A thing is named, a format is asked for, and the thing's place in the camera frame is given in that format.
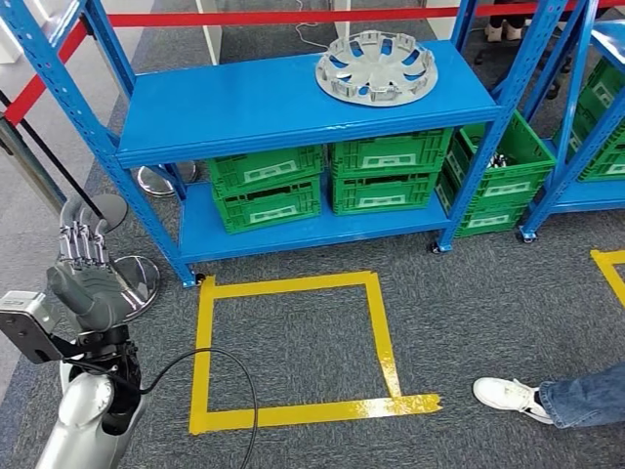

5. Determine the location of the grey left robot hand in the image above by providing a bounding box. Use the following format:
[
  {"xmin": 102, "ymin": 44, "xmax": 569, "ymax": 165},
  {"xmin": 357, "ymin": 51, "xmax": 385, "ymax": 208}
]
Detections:
[{"xmin": 47, "ymin": 194, "xmax": 130, "ymax": 332}]

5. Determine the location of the yellow floor tape square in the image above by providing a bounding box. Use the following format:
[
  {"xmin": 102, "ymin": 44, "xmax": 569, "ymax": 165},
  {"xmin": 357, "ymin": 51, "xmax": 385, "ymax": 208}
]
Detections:
[{"xmin": 188, "ymin": 270, "xmax": 444, "ymax": 436}]

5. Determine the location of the short red barrier belt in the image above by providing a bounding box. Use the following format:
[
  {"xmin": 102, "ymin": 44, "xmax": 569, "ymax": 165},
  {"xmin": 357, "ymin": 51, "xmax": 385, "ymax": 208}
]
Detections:
[{"xmin": 4, "ymin": 22, "xmax": 89, "ymax": 127}]

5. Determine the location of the green plastic crate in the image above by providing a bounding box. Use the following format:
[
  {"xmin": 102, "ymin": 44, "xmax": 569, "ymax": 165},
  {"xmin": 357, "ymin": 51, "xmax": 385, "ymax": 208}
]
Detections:
[
  {"xmin": 434, "ymin": 169, "xmax": 529, "ymax": 239},
  {"xmin": 331, "ymin": 171, "xmax": 441, "ymax": 217},
  {"xmin": 553, "ymin": 122, "xmax": 625, "ymax": 183},
  {"xmin": 328, "ymin": 128, "xmax": 454, "ymax": 180},
  {"xmin": 206, "ymin": 145, "xmax": 326, "ymax": 199},
  {"xmin": 445, "ymin": 109, "xmax": 558, "ymax": 210},
  {"xmin": 213, "ymin": 174, "xmax": 323, "ymax": 235},
  {"xmin": 576, "ymin": 58, "xmax": 625, "ymax": 141}
]

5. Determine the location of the white furniture block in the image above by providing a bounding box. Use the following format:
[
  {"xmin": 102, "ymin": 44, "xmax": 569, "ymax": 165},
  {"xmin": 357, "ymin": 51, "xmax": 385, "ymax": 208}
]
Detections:
[{"xmin": 0, "ymin": 0, "xmax": 25, "ymax": 66}]

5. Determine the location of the long red barrier belt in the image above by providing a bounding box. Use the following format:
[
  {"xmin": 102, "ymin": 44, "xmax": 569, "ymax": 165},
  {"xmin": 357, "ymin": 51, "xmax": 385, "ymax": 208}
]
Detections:
[{"xmin": 106, "ymin": 0, "xmax": 625, "ymax": 28}]

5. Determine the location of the silver wheel hubcap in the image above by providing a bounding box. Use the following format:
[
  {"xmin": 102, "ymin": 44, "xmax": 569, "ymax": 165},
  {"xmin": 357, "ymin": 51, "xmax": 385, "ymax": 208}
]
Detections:
[{"xmin": 314, "ymin": 30, "xmax": 440, "ymax": 108}]

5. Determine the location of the person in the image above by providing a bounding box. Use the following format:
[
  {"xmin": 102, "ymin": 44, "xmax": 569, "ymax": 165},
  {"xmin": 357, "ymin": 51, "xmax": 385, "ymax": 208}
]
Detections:
[
  {"xmin": 473, "ymin": 362, "xmax": 625, "ymax": 431},
  {"xmin": 484, "ymin": 0, "xmax": 527, "ymax": 43}
]

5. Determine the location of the chrome stanchion post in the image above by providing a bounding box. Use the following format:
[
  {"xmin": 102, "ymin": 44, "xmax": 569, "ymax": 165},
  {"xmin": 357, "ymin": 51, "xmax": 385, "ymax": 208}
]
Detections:
[
  {"xmin": 136, "ymin": 161, "xmax": 199, "ymax": 198},
  {"xmin": 0, "ymin": 116, "xmax": 161, "ymax": 323}
]

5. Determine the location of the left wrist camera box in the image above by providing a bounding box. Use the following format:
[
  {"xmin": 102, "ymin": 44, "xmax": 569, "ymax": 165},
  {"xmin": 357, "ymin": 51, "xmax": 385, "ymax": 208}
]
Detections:
[{"xmin": 0, "ymin": 291, "xmax": 66, "ymax": 365}]

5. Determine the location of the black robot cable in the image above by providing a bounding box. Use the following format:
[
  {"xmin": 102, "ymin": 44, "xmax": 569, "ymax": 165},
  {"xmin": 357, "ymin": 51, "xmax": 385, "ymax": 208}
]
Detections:
[{"xmin": 139, "ymin": 348, "xmax": 259, "ymax": 469}]

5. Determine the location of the white floor cable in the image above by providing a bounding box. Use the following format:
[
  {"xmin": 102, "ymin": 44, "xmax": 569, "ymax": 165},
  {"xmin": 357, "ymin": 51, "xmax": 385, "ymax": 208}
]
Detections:
[{"xmin": 294, "ymin": 0, "xmax": 334, "ymax": 52}]

